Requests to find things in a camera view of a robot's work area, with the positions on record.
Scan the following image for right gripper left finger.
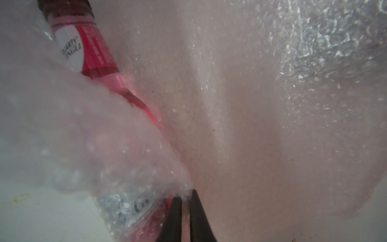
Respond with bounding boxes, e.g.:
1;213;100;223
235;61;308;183
156;197;182;242

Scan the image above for bubble wrap sheet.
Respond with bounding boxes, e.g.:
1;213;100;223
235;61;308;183
1;1;387;242

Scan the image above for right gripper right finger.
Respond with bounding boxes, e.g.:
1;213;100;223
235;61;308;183
189;190;217;242

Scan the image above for pink drink bottle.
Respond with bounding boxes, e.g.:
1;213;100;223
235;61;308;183
38;1;186;242

